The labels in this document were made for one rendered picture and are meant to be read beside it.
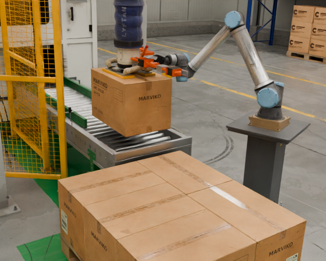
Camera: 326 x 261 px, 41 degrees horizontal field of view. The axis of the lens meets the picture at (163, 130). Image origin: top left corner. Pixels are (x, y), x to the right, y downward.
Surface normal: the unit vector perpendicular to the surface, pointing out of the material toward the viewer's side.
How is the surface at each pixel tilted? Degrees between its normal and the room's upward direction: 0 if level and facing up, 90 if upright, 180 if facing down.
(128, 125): 90
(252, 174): 90
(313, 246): 0
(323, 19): 91
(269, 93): 89
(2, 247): 0
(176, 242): 0
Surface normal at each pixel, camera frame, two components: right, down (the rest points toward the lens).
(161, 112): 0.54, 0.30
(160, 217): 0.03, -0.94
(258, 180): -0.57, 0.26
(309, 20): -0.81, 0.20
